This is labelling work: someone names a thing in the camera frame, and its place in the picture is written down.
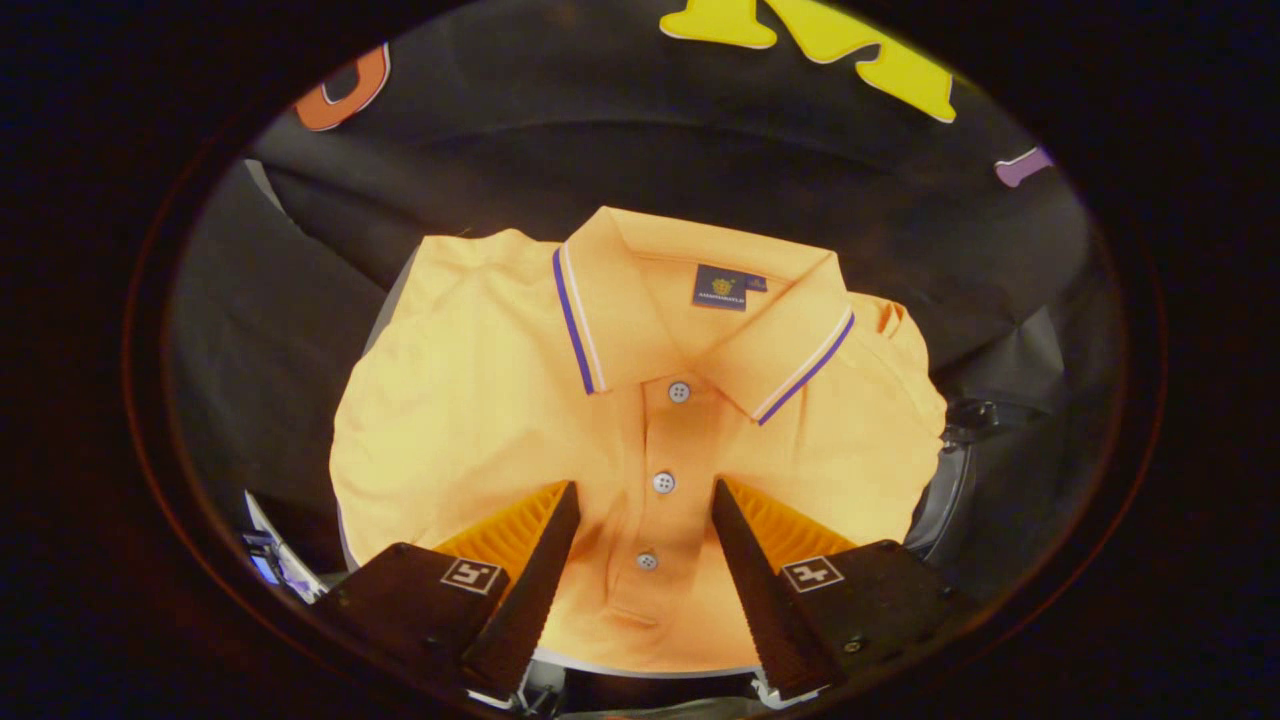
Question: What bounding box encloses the black backdrop cloth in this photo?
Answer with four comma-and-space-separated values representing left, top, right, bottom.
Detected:
165, 0, 1121, 561

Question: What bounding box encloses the grey washing machine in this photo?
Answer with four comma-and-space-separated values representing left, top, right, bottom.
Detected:
905, 430, 986, 561

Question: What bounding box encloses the grey cabinet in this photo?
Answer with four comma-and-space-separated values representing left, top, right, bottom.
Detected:
335, 245, 771, 701

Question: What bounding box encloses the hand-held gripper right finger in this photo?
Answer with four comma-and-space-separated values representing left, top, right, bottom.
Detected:
710, 477, 986, 706

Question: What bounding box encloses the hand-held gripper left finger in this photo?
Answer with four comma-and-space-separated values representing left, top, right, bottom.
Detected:
315, 480, 583, 706

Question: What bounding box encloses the yellow polo shirt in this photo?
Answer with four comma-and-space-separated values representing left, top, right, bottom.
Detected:
328, 205, 949, 676

